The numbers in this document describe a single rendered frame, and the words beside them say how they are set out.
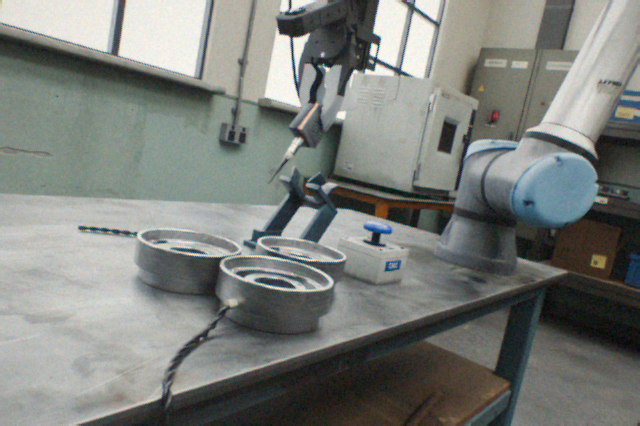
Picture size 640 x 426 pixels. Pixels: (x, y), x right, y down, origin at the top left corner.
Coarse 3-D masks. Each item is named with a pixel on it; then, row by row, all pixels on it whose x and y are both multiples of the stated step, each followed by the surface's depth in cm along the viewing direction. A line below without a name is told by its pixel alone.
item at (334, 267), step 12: (264, 240) 60; (276, 240) 62; (288, 240) 63; (300, 240) 63; (264, 252) 55; (276, 252) 54; (288, 252) 60; (300, 252) 61; (312, 252) 62; (324, 252) 62; (336, 252) 61; (312, 264) 53; (324, 264) 54; (336, 264) 55; (336, 276) 55
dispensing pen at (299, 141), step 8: (312, 104) 70; (304, 112) 70; (296, 120) 70; (296, 128) 69; (296, 136) 71; (296, 144) 69; (304, 144) 72; (288, 152) 69; (288, 160) 69; (280, 168) 68
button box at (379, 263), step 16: (352, 240) 68; (368, 240) 68; (352, 256) 66; (368, 256) 65; (384, 256) 64; (400, 256) 68; (352, 272) 66; (368, 272) 65; (384, 272) 65; (400, 272) 69
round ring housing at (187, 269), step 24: (144, 240) 47; (168, 240) 54; (192, 240) 56; (216, 240) 56; (144, 264) 47; (168, 264) 46; (192, 264) 46; (216, 264) 47; (168, 288) 47; (192, 288) 47
